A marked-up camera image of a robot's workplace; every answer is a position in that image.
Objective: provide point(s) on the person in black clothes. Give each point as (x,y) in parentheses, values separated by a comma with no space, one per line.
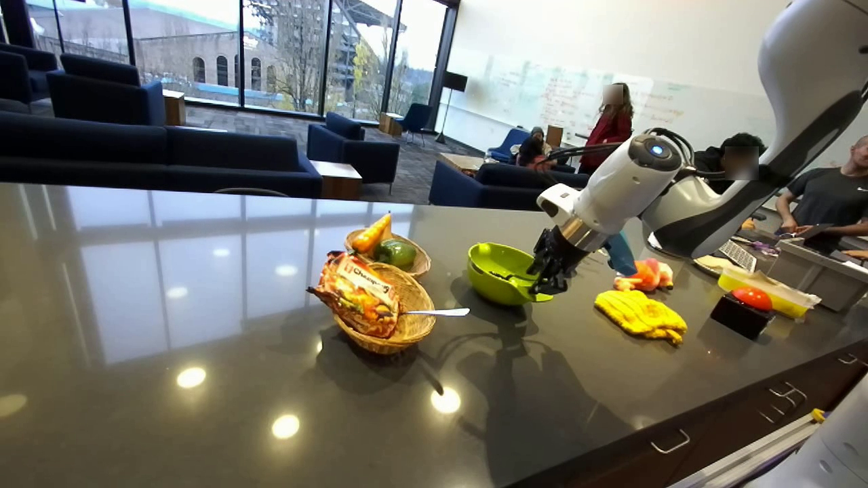
(736,152)

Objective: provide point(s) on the small wooden table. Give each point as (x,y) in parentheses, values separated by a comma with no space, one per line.
(175,106)

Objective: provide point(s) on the black speaker on stand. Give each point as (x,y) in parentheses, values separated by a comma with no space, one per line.
(454,83)

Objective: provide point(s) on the green toy fruit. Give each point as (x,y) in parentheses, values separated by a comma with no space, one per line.
(397,254)

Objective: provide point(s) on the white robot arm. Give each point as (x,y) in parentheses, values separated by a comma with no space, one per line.
(804,63)

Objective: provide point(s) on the dark blue armchair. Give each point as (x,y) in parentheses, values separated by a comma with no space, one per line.
(416,118)
(98,95)
(357,152)

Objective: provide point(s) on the red ball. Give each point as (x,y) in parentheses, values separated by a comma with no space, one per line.
(753,300)

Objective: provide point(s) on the small wicker basket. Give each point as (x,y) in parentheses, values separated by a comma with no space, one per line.
(419,265)

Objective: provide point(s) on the bright blue armchair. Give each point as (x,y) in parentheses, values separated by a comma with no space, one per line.
(506,144)

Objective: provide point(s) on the yellow toy fruit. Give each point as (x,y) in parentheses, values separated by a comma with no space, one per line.
(370,236)

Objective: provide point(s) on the low side table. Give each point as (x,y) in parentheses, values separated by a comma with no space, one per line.
(336,172)

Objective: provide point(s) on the white paper stack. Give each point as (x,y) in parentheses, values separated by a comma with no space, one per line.
(814,449)

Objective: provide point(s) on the yellow plastic container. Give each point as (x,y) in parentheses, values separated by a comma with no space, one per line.
(788,300)

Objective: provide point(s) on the grey bin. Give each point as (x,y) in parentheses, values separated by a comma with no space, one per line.
(814,274)

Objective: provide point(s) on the yellow cloth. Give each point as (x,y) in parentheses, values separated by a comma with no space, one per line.
(637,312)

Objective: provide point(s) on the short dark blue sofa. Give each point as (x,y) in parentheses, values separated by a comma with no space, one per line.
(489,189)

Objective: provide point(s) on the pink orange plush toy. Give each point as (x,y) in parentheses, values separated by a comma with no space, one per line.
(647,274)

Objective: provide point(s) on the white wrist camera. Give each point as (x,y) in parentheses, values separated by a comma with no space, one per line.
(557,198)

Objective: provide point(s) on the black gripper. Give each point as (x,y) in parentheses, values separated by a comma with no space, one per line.
(560,248)

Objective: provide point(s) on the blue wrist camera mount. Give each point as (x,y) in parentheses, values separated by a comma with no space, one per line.
(620,256)

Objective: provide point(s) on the lime green bowl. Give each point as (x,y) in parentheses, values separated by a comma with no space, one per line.
(489,283)

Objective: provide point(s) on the woman in red top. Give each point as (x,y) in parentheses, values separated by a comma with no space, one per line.
(609,130)

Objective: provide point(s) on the man in dark shirt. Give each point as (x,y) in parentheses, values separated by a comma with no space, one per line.
(830,198)

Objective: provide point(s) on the silver spoon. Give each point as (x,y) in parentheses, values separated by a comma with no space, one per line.
(443,312)

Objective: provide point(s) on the white label card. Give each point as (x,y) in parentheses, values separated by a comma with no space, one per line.
(734,254)

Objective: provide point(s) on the seated person pink top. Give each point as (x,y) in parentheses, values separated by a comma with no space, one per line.
(533,152)

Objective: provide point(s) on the large wicker basket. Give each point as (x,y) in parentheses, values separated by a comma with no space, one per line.
(397,330)

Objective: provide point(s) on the toy sandwich food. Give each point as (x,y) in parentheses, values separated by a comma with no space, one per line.
(361,293)

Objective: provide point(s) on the long dark blue sofa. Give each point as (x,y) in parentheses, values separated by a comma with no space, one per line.
(137,152)

